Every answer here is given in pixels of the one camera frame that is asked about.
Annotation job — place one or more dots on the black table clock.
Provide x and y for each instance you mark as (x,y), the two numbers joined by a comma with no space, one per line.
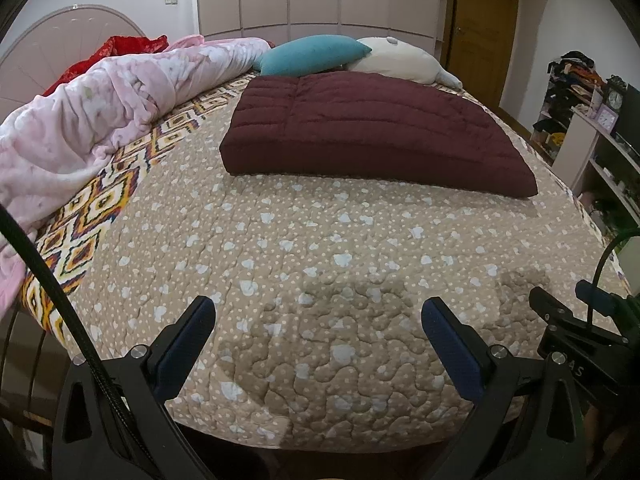
(615,95)

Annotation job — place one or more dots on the pink fleece blanket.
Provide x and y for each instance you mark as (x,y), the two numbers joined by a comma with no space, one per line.
(100,110)

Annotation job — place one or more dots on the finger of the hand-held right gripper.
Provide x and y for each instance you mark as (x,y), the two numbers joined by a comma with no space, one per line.
(597,297)
(555,312)

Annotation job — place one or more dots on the small pink clock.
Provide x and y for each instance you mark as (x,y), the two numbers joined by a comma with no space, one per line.
(607,119)

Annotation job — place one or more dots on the white pillow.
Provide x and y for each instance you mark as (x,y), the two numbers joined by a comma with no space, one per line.
(400,60)

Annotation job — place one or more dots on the maroon puffer jacket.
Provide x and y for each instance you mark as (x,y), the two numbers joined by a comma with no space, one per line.
(370,130)

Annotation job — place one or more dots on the red cloth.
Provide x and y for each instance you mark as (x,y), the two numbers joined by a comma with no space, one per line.
(120,47)

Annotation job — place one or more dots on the pink arched headboard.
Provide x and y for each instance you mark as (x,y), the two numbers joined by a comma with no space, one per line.
(60,35)

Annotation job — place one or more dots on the wooden door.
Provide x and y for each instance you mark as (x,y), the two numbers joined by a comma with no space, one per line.
(482,25)

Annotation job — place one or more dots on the teal pillow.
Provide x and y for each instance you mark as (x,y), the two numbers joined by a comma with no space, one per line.
(312,55)

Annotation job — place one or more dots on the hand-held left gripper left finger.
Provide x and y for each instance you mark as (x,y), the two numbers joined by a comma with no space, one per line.
(184,341)

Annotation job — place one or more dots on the patterned quilted bedspread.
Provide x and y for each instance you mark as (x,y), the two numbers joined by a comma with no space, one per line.
(300,260)

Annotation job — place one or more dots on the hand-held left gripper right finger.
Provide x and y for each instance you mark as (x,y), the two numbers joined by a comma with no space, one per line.
(452,345)

